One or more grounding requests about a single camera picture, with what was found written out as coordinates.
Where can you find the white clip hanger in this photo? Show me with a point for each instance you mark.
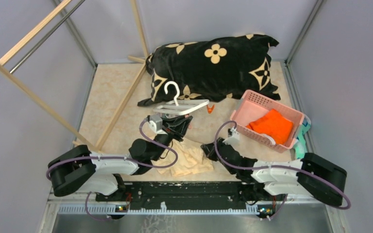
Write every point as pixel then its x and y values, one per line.
pixel 179 107

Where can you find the cream boxer underwear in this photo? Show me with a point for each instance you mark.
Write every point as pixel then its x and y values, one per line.
pixel 191 159

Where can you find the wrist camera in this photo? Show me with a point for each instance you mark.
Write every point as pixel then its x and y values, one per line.
pixel 155 123
pixel 233 137

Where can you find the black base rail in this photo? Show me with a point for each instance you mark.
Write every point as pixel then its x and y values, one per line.
pixel 162 198

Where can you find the metal rack rod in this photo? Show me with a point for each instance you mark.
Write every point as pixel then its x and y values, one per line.
pixel 45 37

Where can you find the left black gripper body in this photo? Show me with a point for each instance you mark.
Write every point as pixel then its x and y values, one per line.
pixel 175 132

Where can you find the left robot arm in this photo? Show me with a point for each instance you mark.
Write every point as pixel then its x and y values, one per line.
pixel 81 169

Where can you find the pink plastic basket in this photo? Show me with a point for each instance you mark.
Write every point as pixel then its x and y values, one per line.
pixel 252 106

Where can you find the wooden drying rack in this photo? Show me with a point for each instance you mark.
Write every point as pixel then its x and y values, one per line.
pixel 60 74

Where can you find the black floral pillow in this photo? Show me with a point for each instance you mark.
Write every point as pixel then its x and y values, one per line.
pixel 221 68

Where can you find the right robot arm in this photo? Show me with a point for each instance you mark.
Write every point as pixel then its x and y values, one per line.
pixel 311 176

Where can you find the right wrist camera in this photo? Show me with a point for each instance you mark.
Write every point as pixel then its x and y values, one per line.
pixel 233 137

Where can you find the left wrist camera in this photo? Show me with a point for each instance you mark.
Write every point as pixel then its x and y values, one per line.
pixel 155 123

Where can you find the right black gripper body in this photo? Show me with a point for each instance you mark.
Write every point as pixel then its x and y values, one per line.
pixel 212 154

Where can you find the orange clothespin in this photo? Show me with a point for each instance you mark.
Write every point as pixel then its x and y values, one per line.
pixel 210 108

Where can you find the orange underwear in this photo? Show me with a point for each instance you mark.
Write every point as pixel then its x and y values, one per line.
pixel 274 125

